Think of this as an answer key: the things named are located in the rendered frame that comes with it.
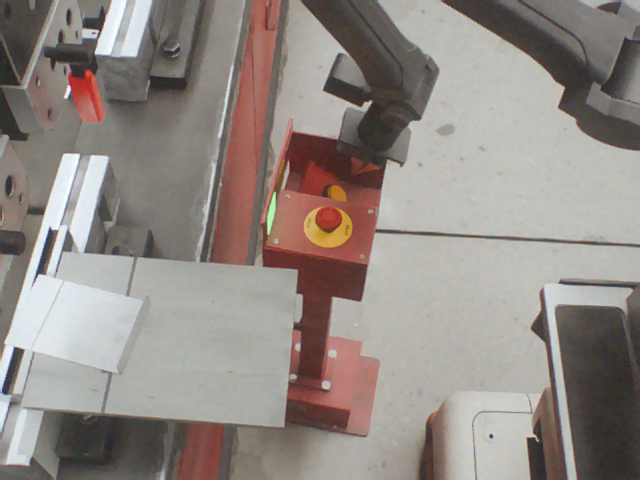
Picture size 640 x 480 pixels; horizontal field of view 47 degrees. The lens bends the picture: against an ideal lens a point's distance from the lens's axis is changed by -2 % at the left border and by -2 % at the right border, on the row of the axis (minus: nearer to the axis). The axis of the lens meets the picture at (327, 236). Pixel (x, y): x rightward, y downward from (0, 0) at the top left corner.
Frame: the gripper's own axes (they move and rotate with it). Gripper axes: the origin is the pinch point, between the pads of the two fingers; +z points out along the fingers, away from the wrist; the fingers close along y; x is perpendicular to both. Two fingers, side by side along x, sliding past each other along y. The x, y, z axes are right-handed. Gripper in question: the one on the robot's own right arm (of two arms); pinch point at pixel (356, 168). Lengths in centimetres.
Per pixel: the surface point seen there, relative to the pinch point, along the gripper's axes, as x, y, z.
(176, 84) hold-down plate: -3.1, 29.7, -1.1
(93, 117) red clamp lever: 27, 32, -30
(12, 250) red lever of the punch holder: 47, 31, -40
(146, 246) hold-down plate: 25.8, 25.2, -4.3
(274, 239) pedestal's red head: 14.0, 8.8, 4.3
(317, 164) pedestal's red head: -3.9, 4.9, 7.5
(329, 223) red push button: 11.3, 2.2, -0.3
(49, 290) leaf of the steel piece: 39, 33, -13
